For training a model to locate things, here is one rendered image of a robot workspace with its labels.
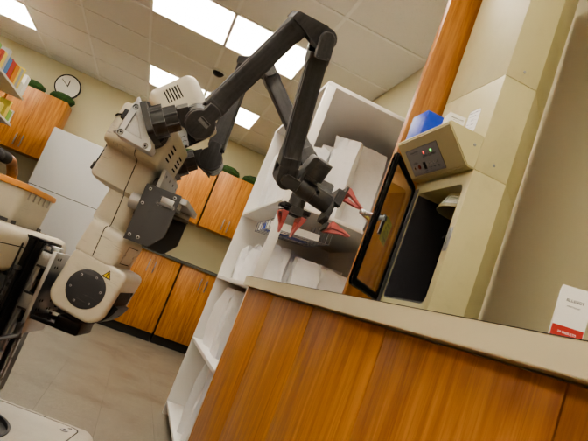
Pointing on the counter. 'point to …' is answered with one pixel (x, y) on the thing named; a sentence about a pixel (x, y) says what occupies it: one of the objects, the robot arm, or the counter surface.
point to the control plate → (425, 158)
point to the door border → (373, 225)
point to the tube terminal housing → (480, 195)
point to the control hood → (458, 154)
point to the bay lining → (417, 252)
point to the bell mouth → (449, 205)
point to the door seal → (374, 227)
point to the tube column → (515, 45)
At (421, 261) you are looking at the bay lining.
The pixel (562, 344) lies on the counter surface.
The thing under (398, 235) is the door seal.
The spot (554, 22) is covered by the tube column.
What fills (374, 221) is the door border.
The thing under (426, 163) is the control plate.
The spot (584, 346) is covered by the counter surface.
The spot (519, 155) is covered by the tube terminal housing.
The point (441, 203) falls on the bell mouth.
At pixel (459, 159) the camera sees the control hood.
